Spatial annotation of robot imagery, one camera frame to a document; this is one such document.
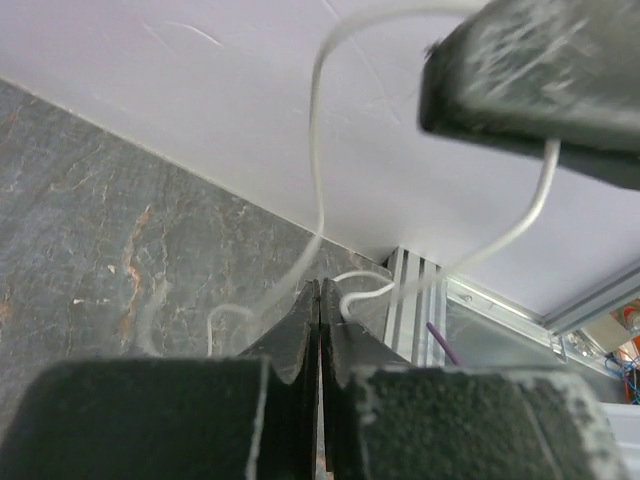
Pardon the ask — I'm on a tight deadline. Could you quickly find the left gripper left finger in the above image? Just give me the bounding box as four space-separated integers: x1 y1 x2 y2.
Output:
1 281 319 479

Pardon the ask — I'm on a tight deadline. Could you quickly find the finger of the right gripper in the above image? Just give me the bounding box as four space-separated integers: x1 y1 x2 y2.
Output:
418 0 639 190

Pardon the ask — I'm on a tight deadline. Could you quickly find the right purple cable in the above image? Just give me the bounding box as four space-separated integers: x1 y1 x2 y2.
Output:
425 321 466 369

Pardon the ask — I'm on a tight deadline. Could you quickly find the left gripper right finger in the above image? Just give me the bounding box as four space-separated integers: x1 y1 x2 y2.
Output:
319 280 630 479

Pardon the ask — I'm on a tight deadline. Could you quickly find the white wire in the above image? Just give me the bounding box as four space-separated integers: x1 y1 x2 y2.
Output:
205 0 562 357

